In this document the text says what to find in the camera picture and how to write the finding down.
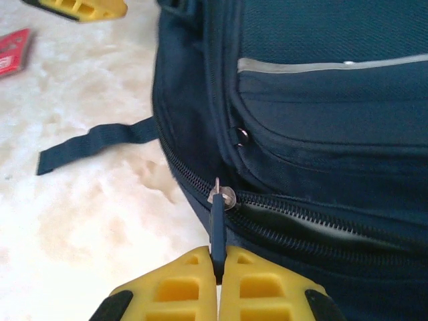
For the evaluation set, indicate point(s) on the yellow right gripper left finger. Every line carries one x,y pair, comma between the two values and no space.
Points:
174,291

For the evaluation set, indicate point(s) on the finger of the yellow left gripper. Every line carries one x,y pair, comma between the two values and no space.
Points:
83,8

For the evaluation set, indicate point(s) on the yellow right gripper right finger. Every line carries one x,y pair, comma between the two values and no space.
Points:
267,291

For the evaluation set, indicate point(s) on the red booklet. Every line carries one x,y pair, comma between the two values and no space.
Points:
13,53

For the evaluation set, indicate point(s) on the navy blue backpack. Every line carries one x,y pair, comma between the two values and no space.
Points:
301,150

